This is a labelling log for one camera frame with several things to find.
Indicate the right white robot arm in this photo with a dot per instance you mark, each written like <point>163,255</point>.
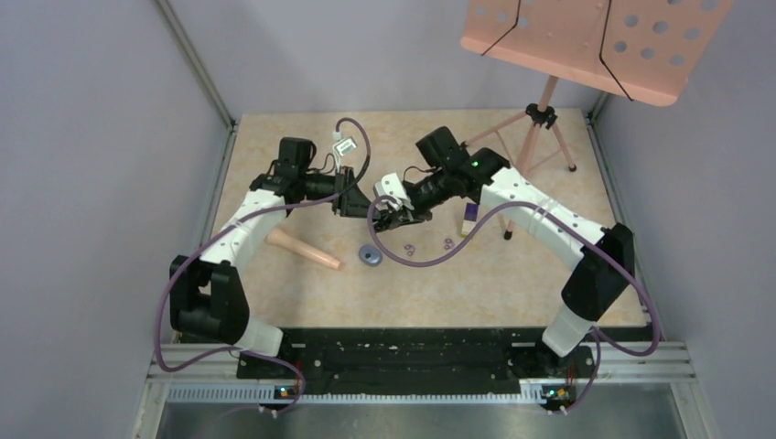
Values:
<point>601,259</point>

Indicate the pink music stand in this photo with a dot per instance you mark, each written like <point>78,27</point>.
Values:
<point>642,50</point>

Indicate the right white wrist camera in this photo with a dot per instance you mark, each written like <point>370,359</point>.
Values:
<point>392,186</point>

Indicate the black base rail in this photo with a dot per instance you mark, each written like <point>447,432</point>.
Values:
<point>417,361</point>

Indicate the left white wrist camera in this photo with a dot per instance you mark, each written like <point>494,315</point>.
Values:
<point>343,145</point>

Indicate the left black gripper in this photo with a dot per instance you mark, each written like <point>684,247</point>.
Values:
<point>350,201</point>

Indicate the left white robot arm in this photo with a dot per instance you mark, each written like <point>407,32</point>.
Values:
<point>206,294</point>

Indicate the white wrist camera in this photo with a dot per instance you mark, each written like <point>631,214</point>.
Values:
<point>392,186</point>
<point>343,145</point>

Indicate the black earbud charging case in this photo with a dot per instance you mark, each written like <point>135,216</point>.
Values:
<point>377,217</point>

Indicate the purple and cream block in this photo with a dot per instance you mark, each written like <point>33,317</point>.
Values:
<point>469,219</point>

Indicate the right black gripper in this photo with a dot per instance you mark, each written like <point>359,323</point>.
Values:
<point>414,216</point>

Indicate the grey earbud charging case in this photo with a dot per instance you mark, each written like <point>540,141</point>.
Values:
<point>370,255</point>

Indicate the pink tapered wooden leg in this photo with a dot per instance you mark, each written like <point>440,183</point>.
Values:
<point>281,239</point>

